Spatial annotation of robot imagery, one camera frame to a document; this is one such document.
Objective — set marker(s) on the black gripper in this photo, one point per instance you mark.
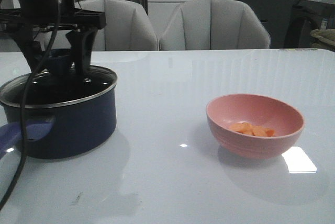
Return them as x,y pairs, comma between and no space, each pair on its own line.
41,13

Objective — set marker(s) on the glass lid with blue knob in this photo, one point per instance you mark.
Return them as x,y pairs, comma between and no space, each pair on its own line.
59,85

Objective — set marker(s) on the orange ham slices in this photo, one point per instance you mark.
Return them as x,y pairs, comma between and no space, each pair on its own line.
252,130

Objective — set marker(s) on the pink bowl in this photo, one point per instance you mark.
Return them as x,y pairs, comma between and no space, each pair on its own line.
287,122

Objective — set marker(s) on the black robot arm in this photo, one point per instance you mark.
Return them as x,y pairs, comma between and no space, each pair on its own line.
54,34

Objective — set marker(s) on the left grey upholstered chair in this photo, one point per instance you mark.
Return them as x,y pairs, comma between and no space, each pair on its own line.
127,26

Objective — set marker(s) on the grey upholstered chair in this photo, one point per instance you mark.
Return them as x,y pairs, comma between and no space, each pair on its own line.
214,25
127,26

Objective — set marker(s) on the dark blue saucepan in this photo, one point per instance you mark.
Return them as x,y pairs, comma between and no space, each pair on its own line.
62,132

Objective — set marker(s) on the right grey upholstered chair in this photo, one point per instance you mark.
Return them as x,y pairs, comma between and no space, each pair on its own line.
214,25

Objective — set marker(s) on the dark appliance at right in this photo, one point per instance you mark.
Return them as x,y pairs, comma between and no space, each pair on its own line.
306,16

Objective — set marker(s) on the beige cushion at right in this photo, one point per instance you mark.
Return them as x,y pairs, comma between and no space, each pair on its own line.
323,39

